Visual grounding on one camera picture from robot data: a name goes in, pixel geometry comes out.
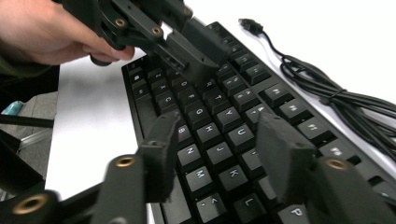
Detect aluminium rail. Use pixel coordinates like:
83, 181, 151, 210
18, 128, 54, 151

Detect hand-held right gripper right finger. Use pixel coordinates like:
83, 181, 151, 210
255, 112, 318, 205

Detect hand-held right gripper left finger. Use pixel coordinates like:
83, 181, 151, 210
136, 111, 182, 203

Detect black keyboard cable with plug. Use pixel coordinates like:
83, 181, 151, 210
238, 18, 396, 163

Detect turquoise object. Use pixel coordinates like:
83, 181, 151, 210
0, 100, 25, 117

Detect black metal bar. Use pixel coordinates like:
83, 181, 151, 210
0, 114, 55, 129

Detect black computer keyboard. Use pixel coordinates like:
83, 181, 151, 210
120, 21, 396, 224

